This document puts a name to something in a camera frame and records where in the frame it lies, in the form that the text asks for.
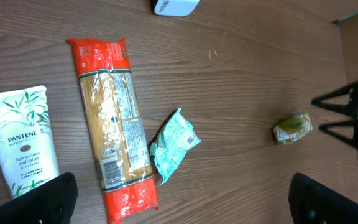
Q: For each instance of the green yellow snack pouch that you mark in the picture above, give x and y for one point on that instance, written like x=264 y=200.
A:
x=293 y=129

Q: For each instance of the spaghetti pack orange ends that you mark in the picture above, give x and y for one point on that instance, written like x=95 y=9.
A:
x=115 y=126

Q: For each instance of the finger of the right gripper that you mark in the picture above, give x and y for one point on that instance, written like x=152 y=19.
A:
x=343 y=100
x=345 y=131

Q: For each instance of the white Pantene tube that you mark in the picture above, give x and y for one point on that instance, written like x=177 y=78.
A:
x=27 y=152

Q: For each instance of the white barcode scanner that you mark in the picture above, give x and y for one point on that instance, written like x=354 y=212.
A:
x=176 y=8

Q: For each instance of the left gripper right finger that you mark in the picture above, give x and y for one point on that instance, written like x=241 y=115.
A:
x=313 y=203

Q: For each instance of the teal snack packet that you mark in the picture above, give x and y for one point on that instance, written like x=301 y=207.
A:
x=174 y=140

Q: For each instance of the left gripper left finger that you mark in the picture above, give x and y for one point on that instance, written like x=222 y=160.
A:
x=51 y=203

